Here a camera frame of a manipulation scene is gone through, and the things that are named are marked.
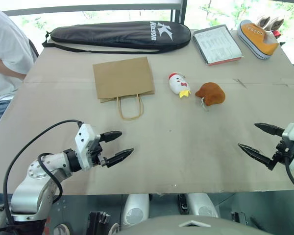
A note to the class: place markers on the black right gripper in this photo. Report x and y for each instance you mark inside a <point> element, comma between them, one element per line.
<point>283,151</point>

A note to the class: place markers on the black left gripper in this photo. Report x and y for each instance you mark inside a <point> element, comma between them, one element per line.
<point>96,153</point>

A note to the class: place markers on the person's bare forearm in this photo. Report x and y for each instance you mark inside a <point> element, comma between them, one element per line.
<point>7,69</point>

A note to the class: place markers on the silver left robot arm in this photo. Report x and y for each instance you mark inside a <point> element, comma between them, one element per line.
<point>31,193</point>

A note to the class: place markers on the brown paper bag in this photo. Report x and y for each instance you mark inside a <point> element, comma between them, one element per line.
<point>122,78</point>

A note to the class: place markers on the black racket bag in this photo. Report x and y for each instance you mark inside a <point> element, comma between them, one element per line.
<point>112,34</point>

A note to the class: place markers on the white rounded robot leg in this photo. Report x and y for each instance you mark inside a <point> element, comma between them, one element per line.
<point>134,210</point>
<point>203,205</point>

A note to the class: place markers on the brown fried chicken plush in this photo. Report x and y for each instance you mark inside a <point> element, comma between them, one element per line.
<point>212,94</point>

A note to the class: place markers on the white chicken plush toy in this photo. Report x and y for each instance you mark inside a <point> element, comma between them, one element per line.
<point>177,83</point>

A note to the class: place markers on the black strut between legs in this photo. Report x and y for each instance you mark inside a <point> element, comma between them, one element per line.
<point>182,204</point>

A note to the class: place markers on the orange canvas sneaker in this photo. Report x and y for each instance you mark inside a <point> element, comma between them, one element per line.
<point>257,36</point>

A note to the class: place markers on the small red object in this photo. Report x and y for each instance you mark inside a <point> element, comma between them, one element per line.
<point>276,33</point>

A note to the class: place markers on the grey robot torso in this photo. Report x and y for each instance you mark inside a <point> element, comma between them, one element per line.
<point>191,226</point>

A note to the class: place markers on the beige plush slipper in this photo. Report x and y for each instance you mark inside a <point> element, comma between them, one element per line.
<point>276,24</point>
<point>263,21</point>

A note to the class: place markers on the black chair back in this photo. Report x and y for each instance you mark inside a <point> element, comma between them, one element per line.
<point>34,49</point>

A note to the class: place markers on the person in white shirt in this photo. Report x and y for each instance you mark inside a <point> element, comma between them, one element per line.
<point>5,44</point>

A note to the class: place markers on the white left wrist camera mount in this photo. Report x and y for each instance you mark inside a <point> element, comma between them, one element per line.
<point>84,142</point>

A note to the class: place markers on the black bracket under table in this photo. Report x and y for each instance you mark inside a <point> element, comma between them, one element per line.
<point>98,222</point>
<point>238,218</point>

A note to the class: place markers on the grey window frame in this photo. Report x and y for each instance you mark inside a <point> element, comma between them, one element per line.
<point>95,11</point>

